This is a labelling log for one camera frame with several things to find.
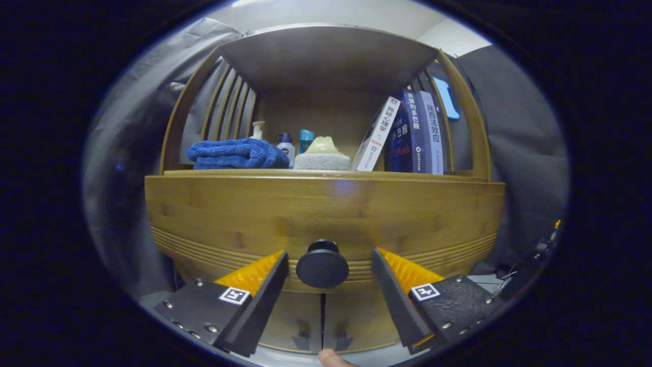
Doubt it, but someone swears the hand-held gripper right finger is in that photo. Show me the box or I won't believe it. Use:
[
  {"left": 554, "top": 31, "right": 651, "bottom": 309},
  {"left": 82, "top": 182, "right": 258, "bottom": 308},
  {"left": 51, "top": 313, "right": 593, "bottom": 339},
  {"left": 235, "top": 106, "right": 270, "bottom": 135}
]
[{"left": 371, "top": 248, "right": 505, "bottom": 355}]

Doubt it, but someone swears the white book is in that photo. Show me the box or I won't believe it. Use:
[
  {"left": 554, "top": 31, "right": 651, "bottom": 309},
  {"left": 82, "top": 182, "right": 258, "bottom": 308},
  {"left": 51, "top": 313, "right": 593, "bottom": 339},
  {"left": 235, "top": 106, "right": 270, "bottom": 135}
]
[{"left": 351, "top": 96, "right": 401, "bottom": 172}]

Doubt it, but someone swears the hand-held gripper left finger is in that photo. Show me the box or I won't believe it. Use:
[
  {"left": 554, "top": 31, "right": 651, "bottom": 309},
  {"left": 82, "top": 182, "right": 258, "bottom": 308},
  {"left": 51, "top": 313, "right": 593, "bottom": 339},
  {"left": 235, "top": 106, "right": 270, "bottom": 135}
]
[{"left": 152, "top": 250, "right": 289, "bottom": 357}]

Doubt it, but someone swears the pale blue book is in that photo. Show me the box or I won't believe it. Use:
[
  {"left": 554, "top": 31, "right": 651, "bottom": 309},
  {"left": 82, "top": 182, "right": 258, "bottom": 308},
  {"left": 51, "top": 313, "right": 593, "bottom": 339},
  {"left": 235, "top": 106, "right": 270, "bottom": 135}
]
[{"left": 417, "top": 91, "right": 445, "bottom": 175}]

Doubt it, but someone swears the black backdrop cloth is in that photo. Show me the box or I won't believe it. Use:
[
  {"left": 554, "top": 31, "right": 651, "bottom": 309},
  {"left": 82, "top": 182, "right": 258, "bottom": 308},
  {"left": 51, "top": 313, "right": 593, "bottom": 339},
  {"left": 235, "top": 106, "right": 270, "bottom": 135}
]
[{"left": 84, "top": 18, "right": 570, "bottom": 301}]

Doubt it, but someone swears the wooden cabinet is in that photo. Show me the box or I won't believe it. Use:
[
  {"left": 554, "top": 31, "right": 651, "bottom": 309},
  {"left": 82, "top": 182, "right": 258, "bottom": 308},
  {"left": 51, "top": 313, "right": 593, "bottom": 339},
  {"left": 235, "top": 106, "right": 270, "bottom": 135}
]
[{"left": 144, "top": 23, "right": 506, "bottom": 355}]

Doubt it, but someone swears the green scrubbing brush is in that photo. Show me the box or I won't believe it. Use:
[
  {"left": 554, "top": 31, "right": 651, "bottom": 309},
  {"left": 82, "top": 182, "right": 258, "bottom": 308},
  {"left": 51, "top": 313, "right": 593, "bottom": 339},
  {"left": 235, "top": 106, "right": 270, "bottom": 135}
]
[{"left": 294, "top": 136, "right": 351, "bottom": 170}]

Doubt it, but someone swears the white bottle with blue cap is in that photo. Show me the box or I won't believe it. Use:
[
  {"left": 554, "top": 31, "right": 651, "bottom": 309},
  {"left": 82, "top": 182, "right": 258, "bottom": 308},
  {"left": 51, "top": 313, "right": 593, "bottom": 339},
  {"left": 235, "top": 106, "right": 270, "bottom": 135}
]
[{"left": 277, "top": 133, "right": 296, "bottom": 169}]

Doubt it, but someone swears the dark blue book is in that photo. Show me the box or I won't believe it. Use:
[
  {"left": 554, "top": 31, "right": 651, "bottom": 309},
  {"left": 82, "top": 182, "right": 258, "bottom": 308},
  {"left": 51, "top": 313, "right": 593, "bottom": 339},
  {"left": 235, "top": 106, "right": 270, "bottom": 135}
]
[{"left": 384, "top": 89, "right": 426, "bottom": 174}]

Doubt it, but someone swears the black device with orange tip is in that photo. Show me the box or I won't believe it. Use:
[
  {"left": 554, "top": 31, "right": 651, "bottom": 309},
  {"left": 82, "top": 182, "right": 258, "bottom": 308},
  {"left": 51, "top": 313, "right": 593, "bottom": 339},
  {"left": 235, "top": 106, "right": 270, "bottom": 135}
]
[{"left": 535, "top": 219, "right": 561, "bottom": 260}]

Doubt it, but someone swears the wooden countertop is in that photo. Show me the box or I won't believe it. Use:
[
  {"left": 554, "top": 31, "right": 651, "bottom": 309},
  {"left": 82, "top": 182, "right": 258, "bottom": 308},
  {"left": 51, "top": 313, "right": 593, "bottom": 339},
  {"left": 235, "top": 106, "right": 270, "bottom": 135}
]
[{"left": 163, "top": 168, "right": 490, "bottom": 180}]

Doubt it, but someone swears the blue folded towel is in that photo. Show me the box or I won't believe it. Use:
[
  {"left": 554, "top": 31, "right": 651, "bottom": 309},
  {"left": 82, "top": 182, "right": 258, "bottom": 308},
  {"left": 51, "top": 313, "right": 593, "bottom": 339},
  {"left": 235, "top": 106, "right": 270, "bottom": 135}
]
[{"left": 186, "top": 138, "right": 290, "bottom": 170}]

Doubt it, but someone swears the wooden cabinet door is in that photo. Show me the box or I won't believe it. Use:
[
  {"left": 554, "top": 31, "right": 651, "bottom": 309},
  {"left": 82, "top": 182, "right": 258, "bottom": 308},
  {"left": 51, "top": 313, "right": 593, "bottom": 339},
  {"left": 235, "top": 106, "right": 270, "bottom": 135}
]
[
  {"left": 324, "top": 291, "right": 403, "bottom": 352},
  {"left": 260, "top": 293, "right": 322, "bottom": 352}
]

